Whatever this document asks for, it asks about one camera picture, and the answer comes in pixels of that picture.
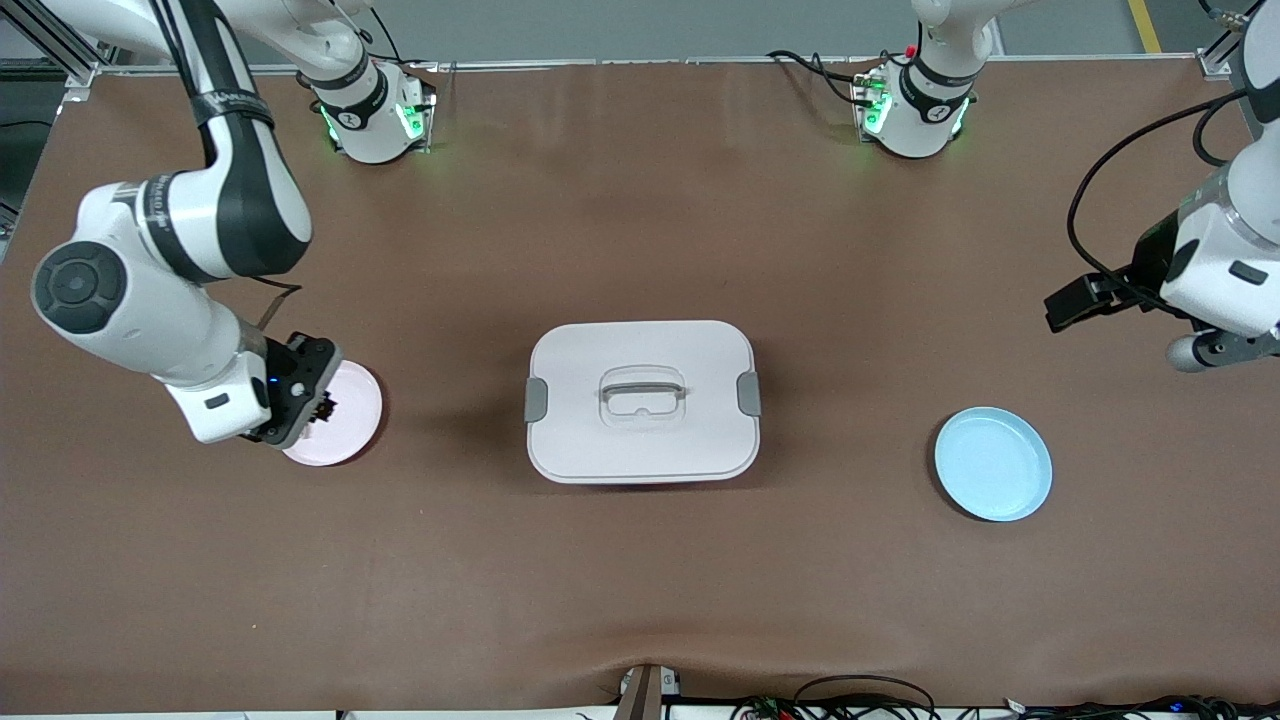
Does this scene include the black base cables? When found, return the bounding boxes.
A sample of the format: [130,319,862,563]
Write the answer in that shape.
[768,50,881,106]

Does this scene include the light blue round plate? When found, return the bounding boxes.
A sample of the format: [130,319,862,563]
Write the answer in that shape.
[934,406,1054,523]

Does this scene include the aluminium frame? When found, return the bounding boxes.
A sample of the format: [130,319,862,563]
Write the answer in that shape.
[0,0,1280,101]

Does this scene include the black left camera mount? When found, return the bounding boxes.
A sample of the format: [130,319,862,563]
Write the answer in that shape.
[1205,328,1280,363]

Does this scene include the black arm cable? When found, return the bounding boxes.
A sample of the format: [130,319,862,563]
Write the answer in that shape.
[1067,90,1251,311]
[255,278,303,331]

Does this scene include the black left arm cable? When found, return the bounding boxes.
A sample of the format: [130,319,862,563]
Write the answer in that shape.
[1067,90,1251,311]

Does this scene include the pink round plate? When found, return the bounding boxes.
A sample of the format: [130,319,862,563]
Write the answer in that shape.
[283,360,384,468]

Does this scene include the black cable bundle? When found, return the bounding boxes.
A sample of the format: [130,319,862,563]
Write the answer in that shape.
[730,675,1280,720]

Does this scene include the white lidded storage box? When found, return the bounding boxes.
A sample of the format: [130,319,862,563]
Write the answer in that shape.
[525,320,763,486]

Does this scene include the white box lid handle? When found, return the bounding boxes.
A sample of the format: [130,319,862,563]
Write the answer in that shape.
[598,366,688,429]

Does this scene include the grey table edge bracket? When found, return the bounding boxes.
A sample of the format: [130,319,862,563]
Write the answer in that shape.
[615,665,683,720]

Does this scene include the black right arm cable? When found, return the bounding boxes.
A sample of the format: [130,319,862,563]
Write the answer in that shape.
[255,278,303,331]

